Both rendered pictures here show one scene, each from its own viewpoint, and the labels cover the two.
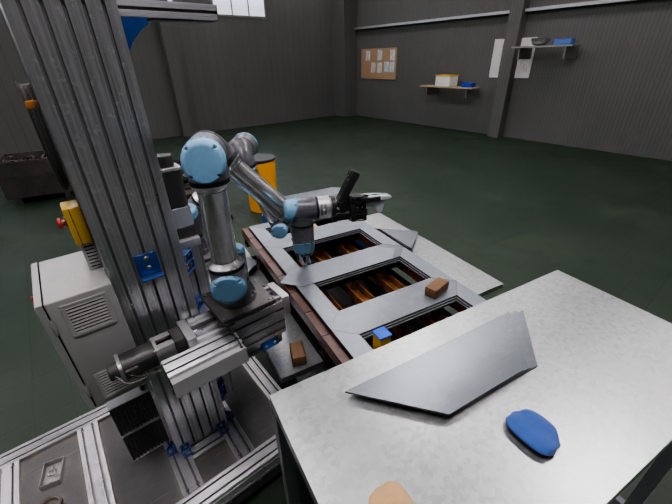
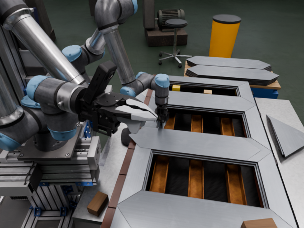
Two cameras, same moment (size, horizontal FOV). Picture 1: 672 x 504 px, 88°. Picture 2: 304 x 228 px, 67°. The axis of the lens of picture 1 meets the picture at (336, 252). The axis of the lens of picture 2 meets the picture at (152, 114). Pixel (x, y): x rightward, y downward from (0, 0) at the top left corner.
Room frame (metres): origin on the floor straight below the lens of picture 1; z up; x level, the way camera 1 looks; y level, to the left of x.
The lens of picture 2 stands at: (0.82, -0.43, 1.76)
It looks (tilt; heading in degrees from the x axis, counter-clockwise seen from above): 37 degrees down; 38
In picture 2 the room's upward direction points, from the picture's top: straight up
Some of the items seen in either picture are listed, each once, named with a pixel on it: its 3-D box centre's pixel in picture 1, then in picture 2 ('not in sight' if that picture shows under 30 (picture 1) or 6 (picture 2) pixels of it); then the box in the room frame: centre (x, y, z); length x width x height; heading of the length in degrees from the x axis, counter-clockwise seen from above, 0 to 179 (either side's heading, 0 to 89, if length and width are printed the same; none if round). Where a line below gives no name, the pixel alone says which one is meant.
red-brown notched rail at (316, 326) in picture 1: (287, 288); (135, 141); (1.54, 0.26, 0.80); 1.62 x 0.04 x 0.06; 28
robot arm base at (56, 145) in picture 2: (235, 286); (49, 130); (1.14, 0.40, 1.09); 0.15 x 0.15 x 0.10
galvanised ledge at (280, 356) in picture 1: (257, 295); (125, 133); (1.66, 0.46, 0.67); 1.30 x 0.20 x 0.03; 28
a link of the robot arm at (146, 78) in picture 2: not in sight; (144, 81); (1.66, 0.27, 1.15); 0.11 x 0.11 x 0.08; 2
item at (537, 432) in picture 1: (533, 429); not in sight; (0.53, -0.47, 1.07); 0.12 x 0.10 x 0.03; 35
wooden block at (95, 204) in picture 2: (297, 353); (98, 203); (1.16, 0.18, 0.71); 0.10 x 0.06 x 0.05; 15
